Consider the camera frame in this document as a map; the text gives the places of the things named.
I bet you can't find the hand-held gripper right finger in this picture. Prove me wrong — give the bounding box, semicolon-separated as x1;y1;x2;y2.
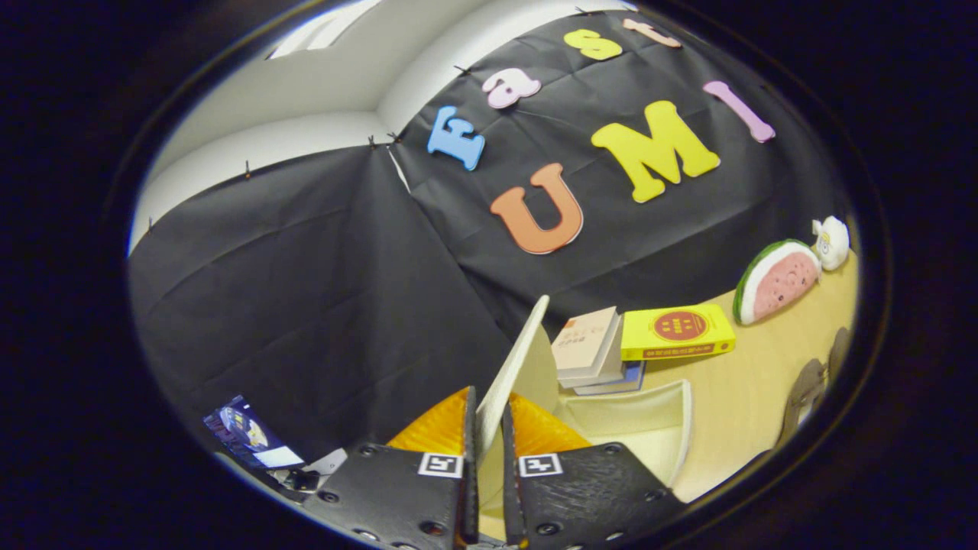
500;393;688;550

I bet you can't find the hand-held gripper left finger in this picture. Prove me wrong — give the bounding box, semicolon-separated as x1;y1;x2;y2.
302;386;480;550

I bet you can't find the beige fabric storage box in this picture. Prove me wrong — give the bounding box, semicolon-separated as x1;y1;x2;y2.
474;296;694;520

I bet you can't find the brown fuzzy shoe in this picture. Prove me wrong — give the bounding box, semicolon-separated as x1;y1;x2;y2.
776;357;827;448
827;327;851;383

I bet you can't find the blue book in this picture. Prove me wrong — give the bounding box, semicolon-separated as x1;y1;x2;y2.
573;361;646;396

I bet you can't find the beige book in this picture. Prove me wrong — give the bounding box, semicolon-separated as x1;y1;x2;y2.
551;306;623;380

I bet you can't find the black backdrop cloth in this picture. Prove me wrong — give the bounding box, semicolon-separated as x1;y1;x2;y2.
128;8;853;467

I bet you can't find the yellow book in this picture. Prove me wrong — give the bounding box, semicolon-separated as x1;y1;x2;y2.
620;303;737;362

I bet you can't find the watermelon slice plush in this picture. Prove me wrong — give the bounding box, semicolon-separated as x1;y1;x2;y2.
733;239;822;326

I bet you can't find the white plush toy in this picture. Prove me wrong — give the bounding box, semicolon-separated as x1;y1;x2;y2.
811;215;850;272

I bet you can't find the long ceiling light panel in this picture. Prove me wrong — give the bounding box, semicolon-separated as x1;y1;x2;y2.
267;0;383;60

